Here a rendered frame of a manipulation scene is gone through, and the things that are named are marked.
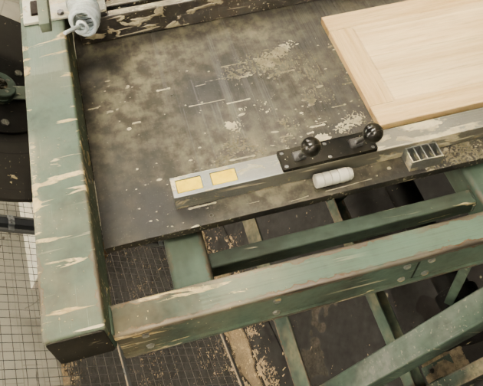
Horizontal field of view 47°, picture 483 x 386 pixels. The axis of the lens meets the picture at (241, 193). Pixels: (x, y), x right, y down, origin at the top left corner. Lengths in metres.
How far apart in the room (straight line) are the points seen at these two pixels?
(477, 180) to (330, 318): 1.91
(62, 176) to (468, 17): 1.05
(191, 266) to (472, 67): 0.79
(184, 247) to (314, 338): 2.10
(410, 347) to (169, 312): 0.96
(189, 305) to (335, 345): 2.12
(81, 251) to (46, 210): 0.11
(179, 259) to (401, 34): 0.78
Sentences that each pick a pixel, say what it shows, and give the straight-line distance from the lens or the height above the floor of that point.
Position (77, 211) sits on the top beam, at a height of 1.85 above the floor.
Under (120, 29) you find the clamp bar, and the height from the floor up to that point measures 1.69.
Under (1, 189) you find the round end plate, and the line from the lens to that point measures 1.63.
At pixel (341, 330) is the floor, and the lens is 3.01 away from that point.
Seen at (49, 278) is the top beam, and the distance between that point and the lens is 0.98.
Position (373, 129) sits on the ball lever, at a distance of 1.04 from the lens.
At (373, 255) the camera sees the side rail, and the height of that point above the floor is 1.42.
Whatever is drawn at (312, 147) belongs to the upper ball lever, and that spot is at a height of 1.53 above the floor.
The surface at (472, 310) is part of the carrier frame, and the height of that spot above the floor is 0.79.
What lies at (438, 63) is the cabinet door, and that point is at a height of 1.12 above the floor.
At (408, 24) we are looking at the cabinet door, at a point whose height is 1.13.
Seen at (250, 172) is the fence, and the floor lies 1.55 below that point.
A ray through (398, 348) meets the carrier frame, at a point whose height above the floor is 0.79.
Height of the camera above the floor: 2.20
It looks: 36 degrees down
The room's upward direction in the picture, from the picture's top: 80 degrees counter-clockwise
